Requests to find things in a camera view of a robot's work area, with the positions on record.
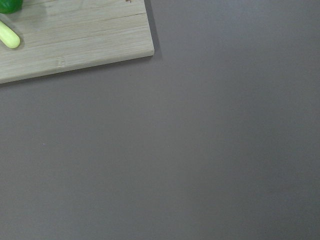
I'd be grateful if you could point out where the wooden cutting board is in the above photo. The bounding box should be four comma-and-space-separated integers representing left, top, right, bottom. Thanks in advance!
0, 0, 155, 83

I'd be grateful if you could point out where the yellow plastic knife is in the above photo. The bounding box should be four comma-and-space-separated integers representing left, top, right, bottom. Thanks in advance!
0, 21, 21, 49

